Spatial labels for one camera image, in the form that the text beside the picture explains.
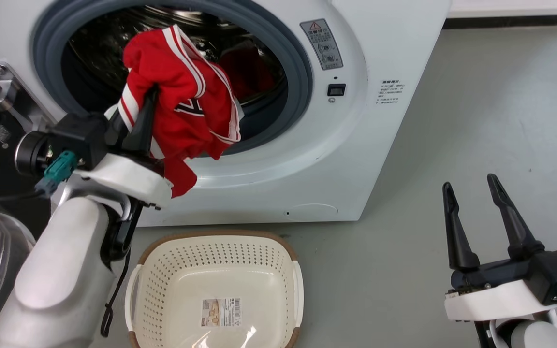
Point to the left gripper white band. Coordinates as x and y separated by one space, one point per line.
124 176

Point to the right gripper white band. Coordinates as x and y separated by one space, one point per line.
496 297

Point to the red jersey with white stripes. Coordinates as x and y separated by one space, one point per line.
177 82

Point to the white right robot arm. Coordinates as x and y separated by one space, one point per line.
535 336

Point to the steel washing machine drum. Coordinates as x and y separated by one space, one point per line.
99 46

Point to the white front-load washing machine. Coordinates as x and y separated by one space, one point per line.
356 145

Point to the cream perforated laundry basket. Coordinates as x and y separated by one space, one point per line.
220 280

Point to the basket product label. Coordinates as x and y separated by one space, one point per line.
221 312

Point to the red garment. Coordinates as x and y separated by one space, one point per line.
250 72

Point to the white text label sticker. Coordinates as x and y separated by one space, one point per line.
389 91

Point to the round filter cover flap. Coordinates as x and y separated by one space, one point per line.
312 212

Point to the grey rubber door gasket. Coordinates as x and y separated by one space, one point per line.
299 82

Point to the black door latch socket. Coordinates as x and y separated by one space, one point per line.
336 90

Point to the grey warning sticker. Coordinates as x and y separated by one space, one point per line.
321 44

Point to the white ledge with dark base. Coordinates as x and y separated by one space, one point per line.
510 12

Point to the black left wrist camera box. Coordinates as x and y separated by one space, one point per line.
78 137

